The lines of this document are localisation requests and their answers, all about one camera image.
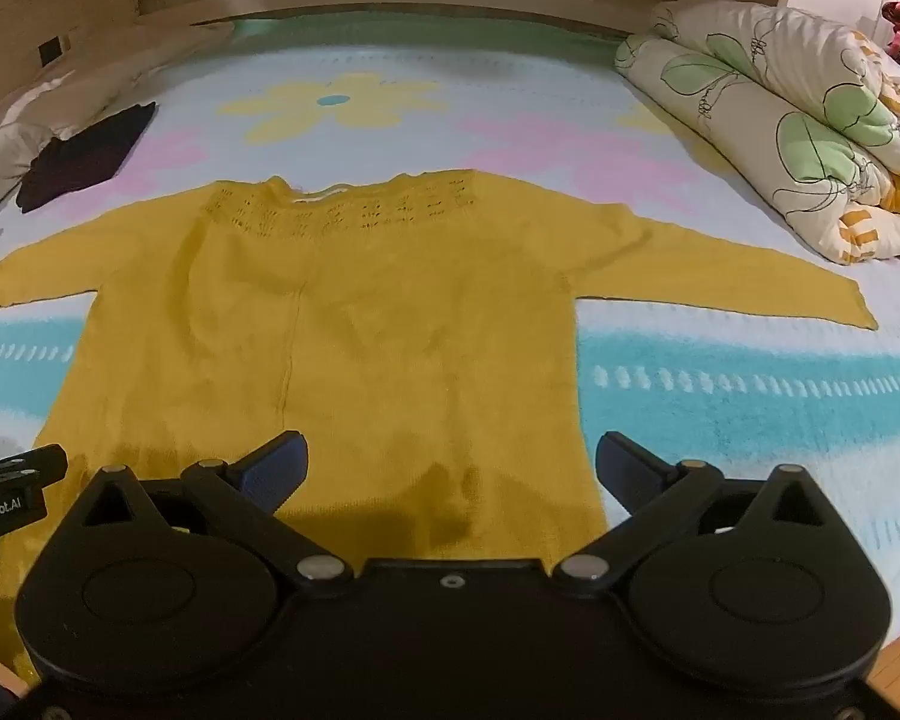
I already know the dark cloth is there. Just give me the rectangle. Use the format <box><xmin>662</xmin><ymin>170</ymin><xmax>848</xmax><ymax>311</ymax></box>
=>
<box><xmin>15</xmin><ymin>100</ymin><xmax>158</xmax><ymax>214</ymax></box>

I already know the flower print blanket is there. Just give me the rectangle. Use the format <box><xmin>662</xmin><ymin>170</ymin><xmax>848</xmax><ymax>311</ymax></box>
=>
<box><xmin>0</xmin><ymin>15</ymin><xmax>900</xmax><ymax>665</ymax></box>

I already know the floral print duvet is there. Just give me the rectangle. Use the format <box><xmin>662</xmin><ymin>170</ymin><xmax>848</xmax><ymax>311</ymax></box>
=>
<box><xmin>613</xmin><ymin>0</ymin><xmax>900</xmax><ymax>266</ymax></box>

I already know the white pillow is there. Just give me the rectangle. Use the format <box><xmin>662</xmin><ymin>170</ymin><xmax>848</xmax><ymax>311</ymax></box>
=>
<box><xmin>0</xmin><ymin>24</ymin><xmax>235</xmax><ymax>200</ymax></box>

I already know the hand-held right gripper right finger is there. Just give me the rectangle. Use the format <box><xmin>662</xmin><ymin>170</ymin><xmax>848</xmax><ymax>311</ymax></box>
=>
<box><xmin>551</xmin><ymin>431</ymin><xmax>831</xmax><ymax>595</ymax></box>

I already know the yellow knit sweater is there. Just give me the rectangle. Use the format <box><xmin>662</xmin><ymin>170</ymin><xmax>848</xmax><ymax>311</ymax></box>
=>
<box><xmin>0</xmin><ymin>171</ymin><xmax>880</xmax><ymax>680</ymax></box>

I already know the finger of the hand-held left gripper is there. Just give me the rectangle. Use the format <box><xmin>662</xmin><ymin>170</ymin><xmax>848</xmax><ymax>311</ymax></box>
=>
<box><xmin>0</xmin><ymin>435</ymin><xmax>70</xmax><ymax>497</ymax></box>

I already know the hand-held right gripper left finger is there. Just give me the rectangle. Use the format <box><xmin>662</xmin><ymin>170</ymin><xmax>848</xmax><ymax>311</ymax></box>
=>
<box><xmin>81</xmin><ymin>430</ymin><xmax>355</xmax><ymax>601</ymax></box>

